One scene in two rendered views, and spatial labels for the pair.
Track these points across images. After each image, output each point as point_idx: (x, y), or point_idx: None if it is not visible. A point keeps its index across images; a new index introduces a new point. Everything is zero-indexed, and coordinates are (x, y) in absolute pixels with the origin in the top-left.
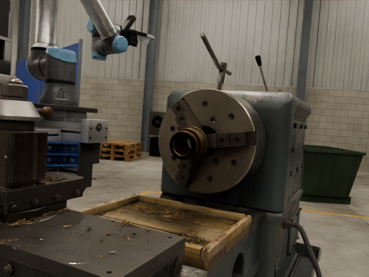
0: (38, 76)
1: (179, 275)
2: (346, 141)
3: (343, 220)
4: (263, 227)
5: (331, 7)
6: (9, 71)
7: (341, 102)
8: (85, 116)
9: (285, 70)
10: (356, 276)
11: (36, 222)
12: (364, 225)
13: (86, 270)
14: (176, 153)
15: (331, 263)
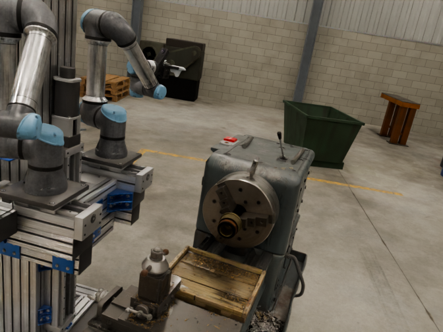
0: (91, 125)
1: None
2: (351, 90)
3: (333, 189)
4: (270, 263)
5: None
6: (79, 141)
7: (353, 47)
8: (133, 162)
9: (299, 2)
10: (333, 251)
11: (169, 316)
12: (351, 195)
13: None
14: (221, 234)
15: (315, 238)
